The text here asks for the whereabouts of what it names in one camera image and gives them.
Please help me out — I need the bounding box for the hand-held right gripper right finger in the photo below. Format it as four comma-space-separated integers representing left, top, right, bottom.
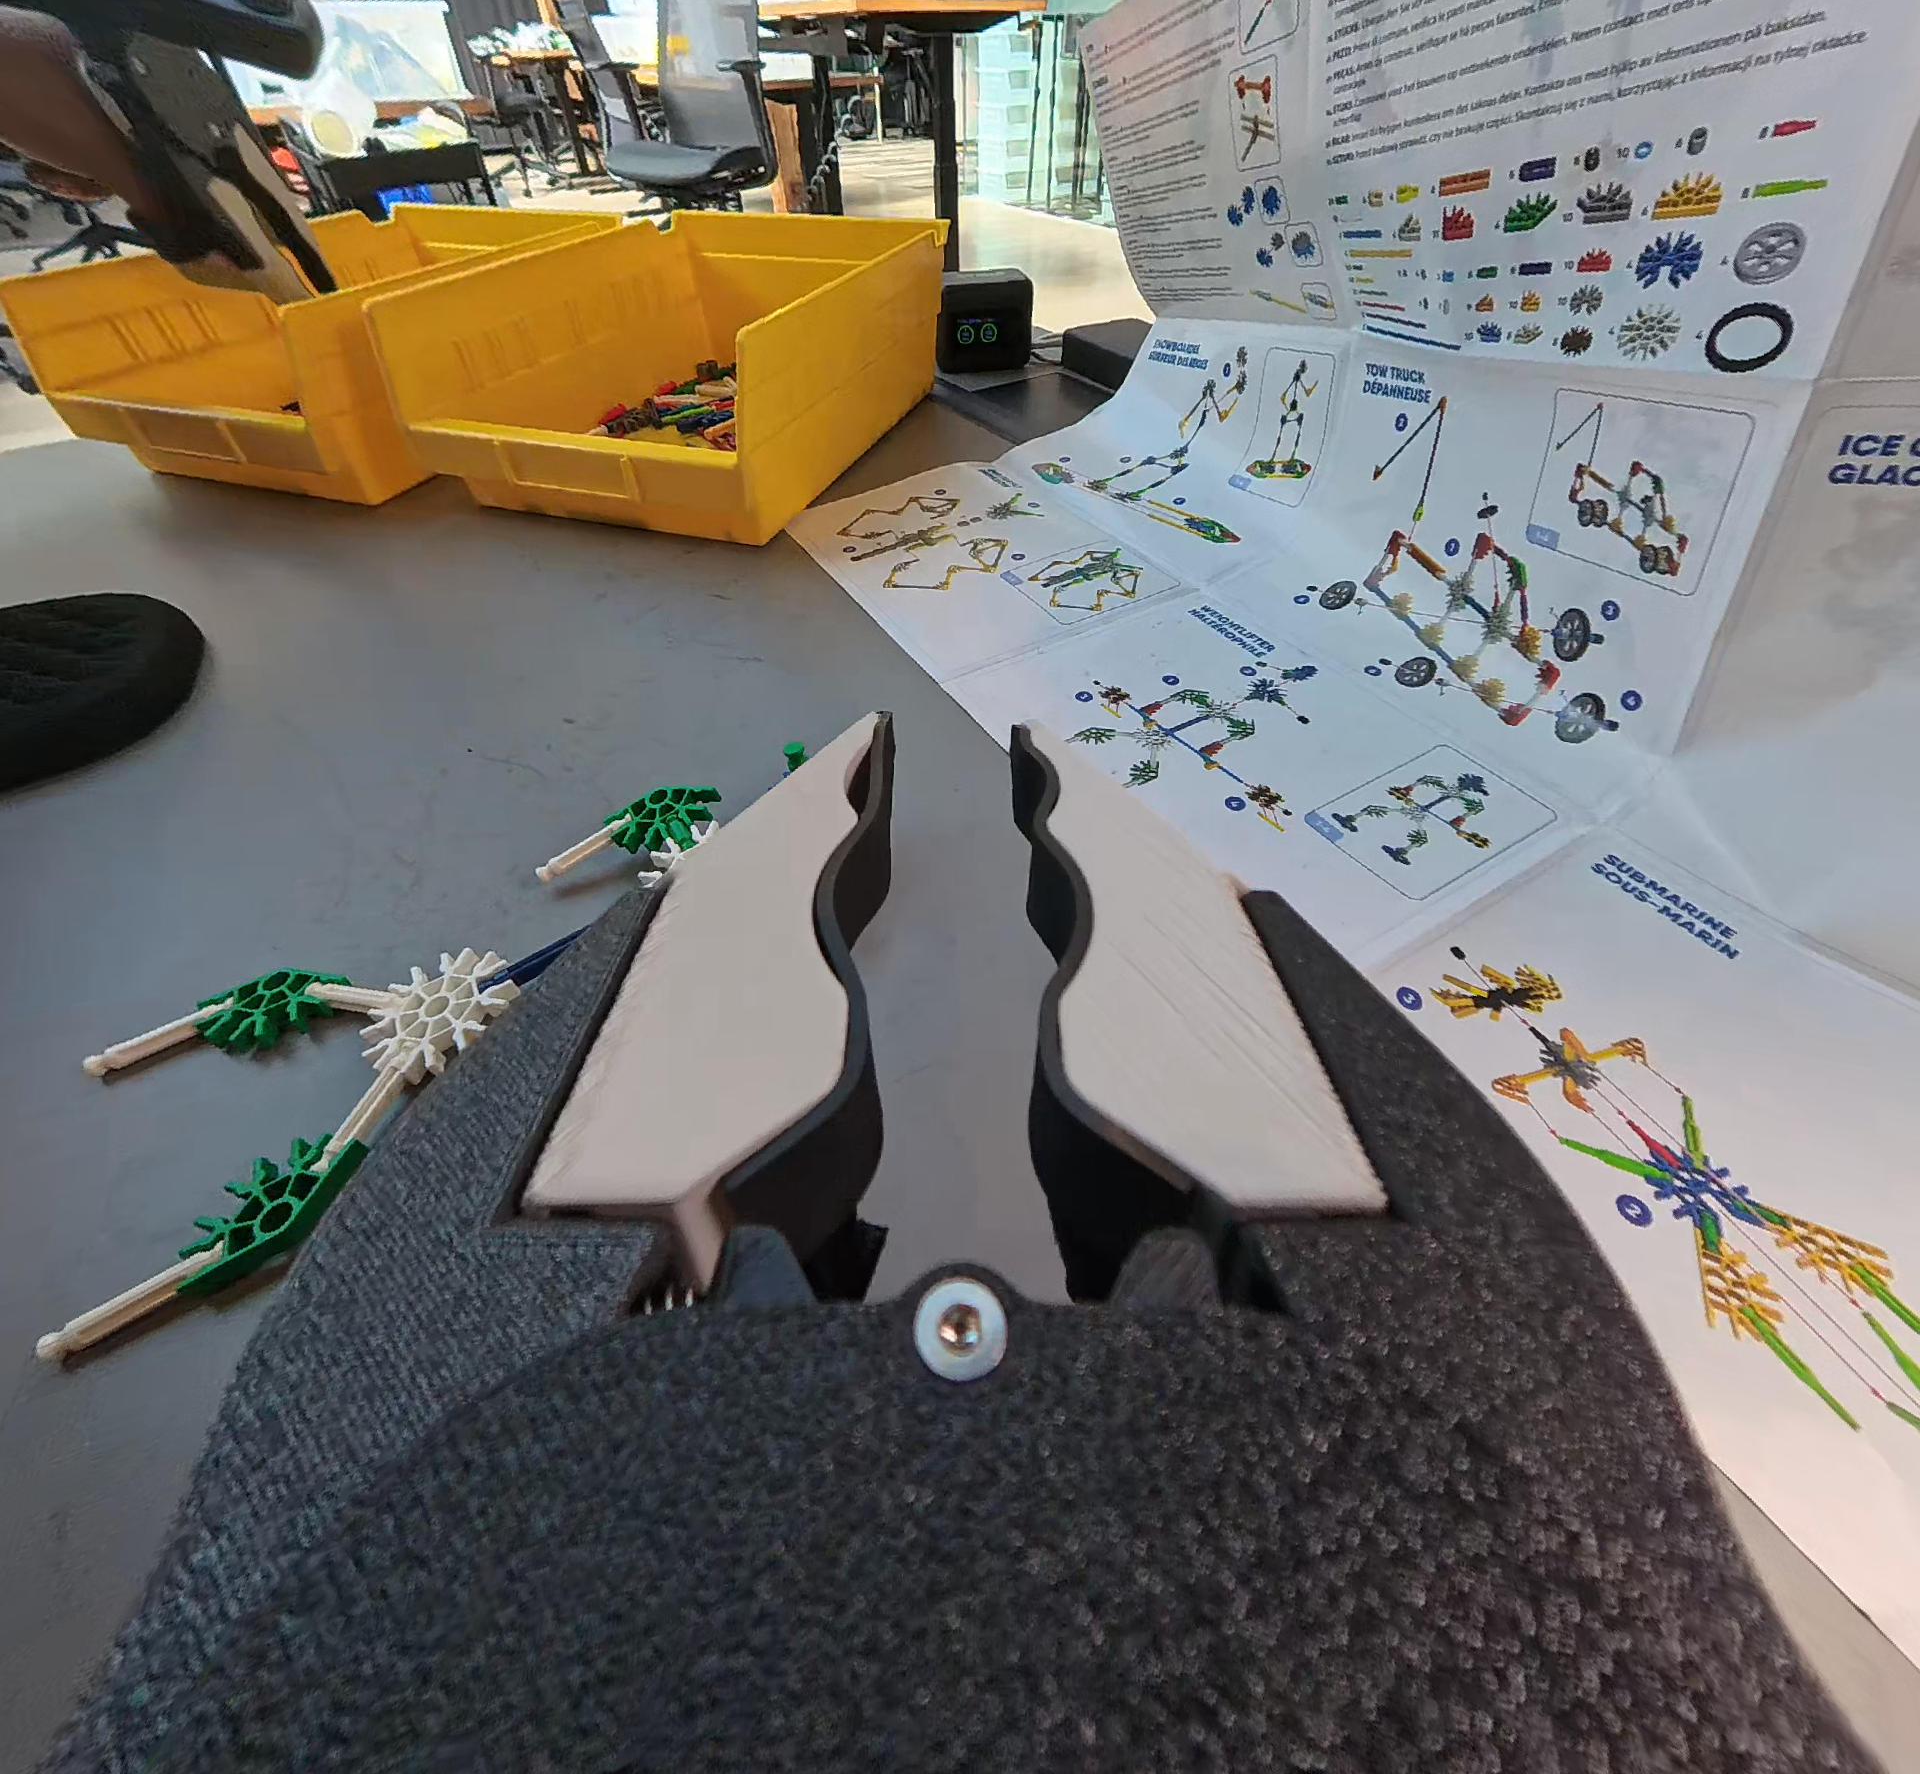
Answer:
1007, 722, 1392, 1269

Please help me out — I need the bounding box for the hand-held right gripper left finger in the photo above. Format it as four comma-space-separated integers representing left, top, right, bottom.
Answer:
516, 712, 899, 1269

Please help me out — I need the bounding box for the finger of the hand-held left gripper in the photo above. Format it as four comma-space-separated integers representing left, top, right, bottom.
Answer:
194, 151, 343, 303

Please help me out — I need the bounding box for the yellow plastic bin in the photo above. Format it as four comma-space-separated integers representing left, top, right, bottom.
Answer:
363, 208, 950, 549
0, 203, 623, 509

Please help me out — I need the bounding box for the construction toy figure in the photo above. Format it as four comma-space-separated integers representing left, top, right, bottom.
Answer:
37, 739, 811, 1360

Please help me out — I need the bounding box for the grey desk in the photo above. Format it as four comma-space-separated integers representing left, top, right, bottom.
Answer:
0, 379, 1920, 1774

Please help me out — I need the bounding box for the person's left hand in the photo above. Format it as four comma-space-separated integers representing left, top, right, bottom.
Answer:
0, 5, 159, 205

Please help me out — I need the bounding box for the grey office chair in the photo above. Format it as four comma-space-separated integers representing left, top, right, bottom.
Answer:
599, 0, 781, 216

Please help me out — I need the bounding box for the pile of colourful toy pieces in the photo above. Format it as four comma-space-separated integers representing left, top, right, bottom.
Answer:
585, 362, 739, 453

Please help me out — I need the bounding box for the black mesh pad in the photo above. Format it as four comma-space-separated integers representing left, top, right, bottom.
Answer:
0, 592, 207, 794

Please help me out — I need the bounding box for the folded instruction sheet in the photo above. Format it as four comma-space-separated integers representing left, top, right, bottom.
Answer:
783, 0, 1920, 1663

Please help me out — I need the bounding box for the black flat mat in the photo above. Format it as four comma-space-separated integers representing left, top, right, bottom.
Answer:
930, 362, 1143, 443

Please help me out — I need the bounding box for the wooden table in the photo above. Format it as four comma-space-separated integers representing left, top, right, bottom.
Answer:
756, 0, 1049, 275

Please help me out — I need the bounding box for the black power adapter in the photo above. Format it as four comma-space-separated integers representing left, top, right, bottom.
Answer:
1057, 318, 1153, 393

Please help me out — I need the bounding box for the small black display device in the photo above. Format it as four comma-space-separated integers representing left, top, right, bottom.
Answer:
935, 269, 1037, 377

